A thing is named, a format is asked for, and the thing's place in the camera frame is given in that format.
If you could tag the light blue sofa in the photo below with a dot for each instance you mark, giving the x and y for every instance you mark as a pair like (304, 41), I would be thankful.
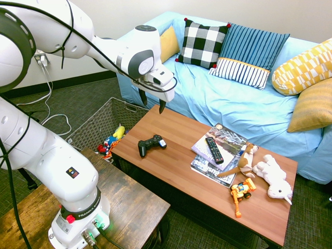
(233, 103)

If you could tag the plain yellow pillow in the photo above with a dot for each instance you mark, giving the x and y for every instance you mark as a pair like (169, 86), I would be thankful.
(168, 44)

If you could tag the white charger plug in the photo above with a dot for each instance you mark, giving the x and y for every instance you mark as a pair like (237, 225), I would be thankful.
(43, 61)

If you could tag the Captain America plush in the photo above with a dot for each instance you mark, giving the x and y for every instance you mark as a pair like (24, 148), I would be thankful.
(107, 146)

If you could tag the black gamepad with white sticker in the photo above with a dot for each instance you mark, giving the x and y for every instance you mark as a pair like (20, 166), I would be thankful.
(147, 145)

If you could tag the yellow woven pillow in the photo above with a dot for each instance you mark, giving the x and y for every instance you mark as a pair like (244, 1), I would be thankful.
(313, 106)

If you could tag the yellow white patterned bolster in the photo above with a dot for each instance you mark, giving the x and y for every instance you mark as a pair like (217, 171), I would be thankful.
(301, 70)

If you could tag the black white checkered pillow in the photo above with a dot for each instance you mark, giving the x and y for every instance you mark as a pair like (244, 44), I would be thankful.
(202, 42)

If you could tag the white unicorn plush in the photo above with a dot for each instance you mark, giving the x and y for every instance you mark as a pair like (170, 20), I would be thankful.
(275, 176)

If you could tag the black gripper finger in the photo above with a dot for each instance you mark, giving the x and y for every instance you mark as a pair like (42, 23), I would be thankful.
(162, 105)
(143, 97)

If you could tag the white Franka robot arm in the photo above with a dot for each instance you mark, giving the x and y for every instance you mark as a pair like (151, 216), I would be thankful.
(52, 160)

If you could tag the magazine with winter landscape cover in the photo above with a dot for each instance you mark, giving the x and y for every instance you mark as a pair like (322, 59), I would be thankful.
(229, 141)

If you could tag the dark rustic wooden stand table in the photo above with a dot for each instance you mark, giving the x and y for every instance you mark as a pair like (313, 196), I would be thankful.
(135, 207)

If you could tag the yellow blue unicorn plush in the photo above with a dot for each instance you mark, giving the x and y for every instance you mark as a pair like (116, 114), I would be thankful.
(118, 132)

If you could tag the wooden coffee table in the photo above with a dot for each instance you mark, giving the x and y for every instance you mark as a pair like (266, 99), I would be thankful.
(176, 166)

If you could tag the business magazine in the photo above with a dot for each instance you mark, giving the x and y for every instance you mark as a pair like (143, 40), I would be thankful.
(207, 172)

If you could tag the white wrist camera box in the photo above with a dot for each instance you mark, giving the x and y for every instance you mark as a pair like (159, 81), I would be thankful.
(162, 76)

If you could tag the grey wicker basket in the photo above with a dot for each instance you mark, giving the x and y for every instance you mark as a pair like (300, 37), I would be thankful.
(103, 118)

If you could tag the black remote control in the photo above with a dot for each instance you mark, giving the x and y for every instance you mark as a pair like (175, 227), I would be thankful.
(214, 150)

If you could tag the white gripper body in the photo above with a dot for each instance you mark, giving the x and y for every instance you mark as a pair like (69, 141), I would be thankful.
(168, 95)

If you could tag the orange toy excavator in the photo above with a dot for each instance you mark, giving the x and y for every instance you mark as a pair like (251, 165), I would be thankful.
(242, 190)

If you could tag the blue striped pillow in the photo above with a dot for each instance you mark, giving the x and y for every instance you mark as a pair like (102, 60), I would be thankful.
(249, 52)

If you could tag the brown white plush animal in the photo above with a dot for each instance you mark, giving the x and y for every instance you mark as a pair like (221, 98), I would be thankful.
(245, 162)

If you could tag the wall power outlet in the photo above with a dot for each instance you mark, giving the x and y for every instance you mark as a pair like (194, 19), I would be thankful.
(37, 56)

